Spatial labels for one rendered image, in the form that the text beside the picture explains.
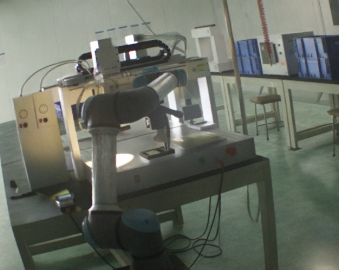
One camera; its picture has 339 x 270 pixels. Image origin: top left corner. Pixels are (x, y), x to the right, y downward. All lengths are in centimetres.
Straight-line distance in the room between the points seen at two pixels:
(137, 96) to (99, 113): 14
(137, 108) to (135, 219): 37
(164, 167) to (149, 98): 50
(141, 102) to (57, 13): 793
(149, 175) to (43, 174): 63
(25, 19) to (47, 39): 64
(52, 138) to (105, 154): 83
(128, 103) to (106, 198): 32
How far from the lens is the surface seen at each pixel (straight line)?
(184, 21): 1024
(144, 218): 161
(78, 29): 961
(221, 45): 698
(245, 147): 231
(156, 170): 215
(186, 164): 220
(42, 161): 253
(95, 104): 174
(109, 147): 172
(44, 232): 206
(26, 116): 248
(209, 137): 228
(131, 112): 170
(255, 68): 611
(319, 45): 495
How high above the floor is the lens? 137
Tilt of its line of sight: 12 degrees down
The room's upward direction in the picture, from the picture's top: 10 degrees counter-clockwise
